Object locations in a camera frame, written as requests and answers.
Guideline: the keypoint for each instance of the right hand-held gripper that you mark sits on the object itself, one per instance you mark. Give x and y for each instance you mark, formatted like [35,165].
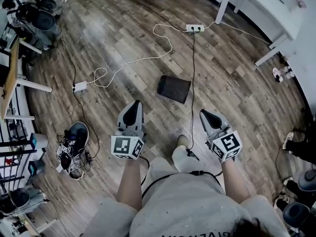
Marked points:
[225,144]

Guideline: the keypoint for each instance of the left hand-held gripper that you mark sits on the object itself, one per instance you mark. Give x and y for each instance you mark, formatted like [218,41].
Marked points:
[127,144]

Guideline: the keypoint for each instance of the black mesh wastebasket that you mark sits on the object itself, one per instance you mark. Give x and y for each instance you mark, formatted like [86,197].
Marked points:
[174,89]

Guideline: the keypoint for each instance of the person's right forearm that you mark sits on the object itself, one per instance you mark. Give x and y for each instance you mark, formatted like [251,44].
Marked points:
[234,179]

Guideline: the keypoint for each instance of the person's left forearm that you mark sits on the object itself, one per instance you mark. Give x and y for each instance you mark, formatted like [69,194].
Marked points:
[129,181]

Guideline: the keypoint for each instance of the person's beige shoe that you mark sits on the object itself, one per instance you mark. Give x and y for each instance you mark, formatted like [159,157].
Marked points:
[183,140]

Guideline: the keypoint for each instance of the person's beige trouser leg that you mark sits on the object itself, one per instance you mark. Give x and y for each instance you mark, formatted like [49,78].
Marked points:
[181,157]

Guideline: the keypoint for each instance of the person's grey shirt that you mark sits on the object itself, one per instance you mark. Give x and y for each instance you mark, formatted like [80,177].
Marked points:
[187,206]

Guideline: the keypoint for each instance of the small white power adapter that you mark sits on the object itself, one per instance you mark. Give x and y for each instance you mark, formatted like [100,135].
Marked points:
[80,86]

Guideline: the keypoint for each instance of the pair of white sneakers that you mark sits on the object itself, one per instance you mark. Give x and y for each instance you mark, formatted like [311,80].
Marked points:
[283,73]

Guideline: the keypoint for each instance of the grey swivel chair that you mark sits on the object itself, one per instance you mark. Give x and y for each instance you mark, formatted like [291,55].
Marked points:
[300,213]

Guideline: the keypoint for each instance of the black metal rack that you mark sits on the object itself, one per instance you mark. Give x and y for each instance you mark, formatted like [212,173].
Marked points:
[14,162]

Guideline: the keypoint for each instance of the white power strip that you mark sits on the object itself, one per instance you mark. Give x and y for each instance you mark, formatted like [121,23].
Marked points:
[195,28]

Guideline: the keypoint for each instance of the grey chair with black seat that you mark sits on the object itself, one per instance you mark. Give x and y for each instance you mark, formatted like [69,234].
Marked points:
[17,199]

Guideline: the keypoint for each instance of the wooden desk with white legs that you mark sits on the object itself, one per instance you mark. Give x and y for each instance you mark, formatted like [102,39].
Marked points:
[12,78]

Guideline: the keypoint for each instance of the white table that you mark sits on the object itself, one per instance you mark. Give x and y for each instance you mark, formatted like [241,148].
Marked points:
[271,6]

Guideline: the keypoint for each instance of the black office chair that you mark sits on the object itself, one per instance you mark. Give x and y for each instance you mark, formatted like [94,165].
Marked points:
[43,21]

